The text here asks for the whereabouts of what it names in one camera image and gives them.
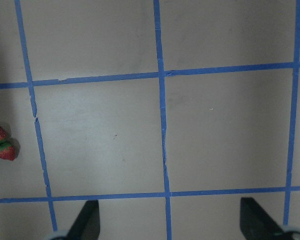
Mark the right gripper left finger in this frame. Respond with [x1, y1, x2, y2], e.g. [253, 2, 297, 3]
[65, 200, 101, 240]

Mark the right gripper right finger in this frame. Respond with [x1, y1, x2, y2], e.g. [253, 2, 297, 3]
[240, 197, 290, 240]

